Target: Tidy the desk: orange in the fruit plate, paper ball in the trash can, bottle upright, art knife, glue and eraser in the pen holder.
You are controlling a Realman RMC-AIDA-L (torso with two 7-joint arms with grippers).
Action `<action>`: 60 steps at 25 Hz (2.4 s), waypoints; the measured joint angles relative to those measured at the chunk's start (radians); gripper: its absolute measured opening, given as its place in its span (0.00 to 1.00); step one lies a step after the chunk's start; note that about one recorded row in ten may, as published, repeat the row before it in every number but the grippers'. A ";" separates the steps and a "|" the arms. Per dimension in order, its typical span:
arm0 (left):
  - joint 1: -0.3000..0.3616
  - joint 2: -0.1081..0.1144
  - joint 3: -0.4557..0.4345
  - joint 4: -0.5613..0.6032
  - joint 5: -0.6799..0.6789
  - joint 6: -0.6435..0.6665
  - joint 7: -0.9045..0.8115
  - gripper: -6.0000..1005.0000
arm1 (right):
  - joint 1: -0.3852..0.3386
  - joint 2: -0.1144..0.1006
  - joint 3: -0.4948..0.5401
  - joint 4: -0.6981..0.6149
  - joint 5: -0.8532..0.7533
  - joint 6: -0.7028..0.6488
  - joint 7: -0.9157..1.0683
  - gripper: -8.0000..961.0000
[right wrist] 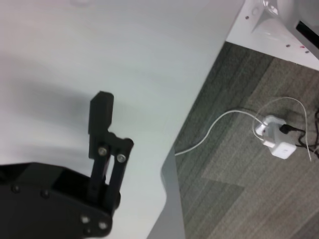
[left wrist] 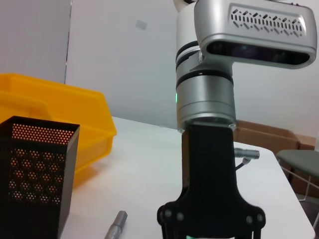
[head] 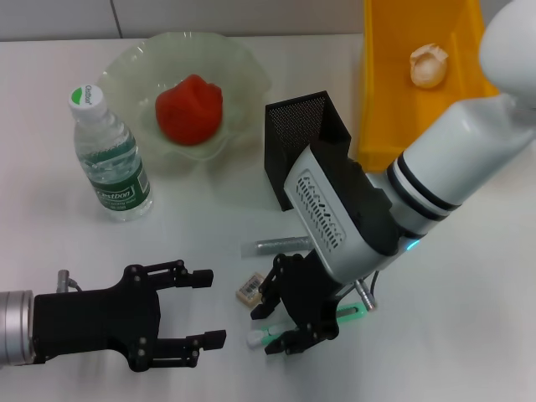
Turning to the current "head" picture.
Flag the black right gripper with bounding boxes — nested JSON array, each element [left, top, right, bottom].
[[143, 250, 349, 373]]

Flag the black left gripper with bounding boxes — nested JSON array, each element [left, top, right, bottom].
[[32, 264, 163, 373]]

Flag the clear green-label water bottle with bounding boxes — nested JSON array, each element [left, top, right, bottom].
[[69, 82, 155, 224]]

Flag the orange-red soft toy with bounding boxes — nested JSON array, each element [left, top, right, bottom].
[[154, 74, 223, 147]]

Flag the white paper ball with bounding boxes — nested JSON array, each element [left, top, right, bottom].
[[409, 43, 449, 90]]

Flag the beige eraser with barcode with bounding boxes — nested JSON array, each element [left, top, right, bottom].
[[235, 271, 265, 310]]

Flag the silver glitter pen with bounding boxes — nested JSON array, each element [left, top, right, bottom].
[[241, 235, 314, 258]]

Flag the green utility knife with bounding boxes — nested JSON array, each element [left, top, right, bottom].
[[246, 301, 369, 348]]

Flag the black mesh pen holder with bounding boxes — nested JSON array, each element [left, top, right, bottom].
[[264, 90, 352, 212]]

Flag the green wavy glass fruit plate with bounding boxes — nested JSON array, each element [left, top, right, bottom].
[[98, 32, 271, 175]]

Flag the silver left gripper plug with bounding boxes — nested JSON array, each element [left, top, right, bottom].
[[56, 270, 85, 295]]

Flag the yellow plastic storage bin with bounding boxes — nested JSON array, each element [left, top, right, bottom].
[[358, 0, 502, 173]]

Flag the right gripper cable with plug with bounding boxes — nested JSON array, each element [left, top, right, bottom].
[[353, 270, 383, 314]]

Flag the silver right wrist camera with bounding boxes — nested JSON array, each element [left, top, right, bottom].
[[283, 142, 397, 286]]

